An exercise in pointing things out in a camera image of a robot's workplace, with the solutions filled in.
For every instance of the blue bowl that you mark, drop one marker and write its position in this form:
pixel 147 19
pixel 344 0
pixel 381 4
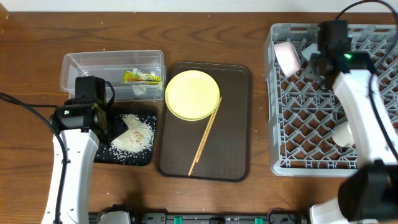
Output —
pixel 309 51

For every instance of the dark brown tray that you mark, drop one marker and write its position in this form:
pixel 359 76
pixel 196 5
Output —
pixel 226 153

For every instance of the green snack wrapper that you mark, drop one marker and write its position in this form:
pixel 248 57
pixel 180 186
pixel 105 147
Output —
pixel 140 77

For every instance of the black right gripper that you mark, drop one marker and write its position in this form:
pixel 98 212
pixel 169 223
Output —
pixel 310 70

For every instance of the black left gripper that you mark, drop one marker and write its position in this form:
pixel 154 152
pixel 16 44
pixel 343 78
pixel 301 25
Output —
pixel 119 124

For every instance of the wooden chopstick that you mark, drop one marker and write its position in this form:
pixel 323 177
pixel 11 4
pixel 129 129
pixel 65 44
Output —
pixel 207 131
pixel 193 163

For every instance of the small white green cup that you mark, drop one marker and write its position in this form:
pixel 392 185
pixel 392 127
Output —
pixel 342 135

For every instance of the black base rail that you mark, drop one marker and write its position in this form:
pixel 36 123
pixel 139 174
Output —
pixel 275 216

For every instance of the yellow plate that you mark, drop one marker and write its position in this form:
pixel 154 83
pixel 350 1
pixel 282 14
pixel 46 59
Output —
pixel 192 95

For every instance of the clear plastic bin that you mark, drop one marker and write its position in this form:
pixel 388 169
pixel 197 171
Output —
pixel 111 66

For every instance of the pink bowl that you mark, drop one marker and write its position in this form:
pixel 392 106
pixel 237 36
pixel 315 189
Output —
pixel 287 58

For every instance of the grey dishwasher rack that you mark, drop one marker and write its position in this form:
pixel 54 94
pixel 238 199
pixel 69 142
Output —
pixel 302 116

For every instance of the black plastic bin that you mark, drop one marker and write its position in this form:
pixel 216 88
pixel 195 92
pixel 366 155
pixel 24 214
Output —
pixel 103 156

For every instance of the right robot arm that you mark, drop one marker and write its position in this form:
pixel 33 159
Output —
pixel 371 192

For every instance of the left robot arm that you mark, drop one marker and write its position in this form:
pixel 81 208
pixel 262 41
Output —
pixel 79 127

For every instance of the rice food waste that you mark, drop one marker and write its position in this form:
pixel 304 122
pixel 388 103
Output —
pixel 136 143

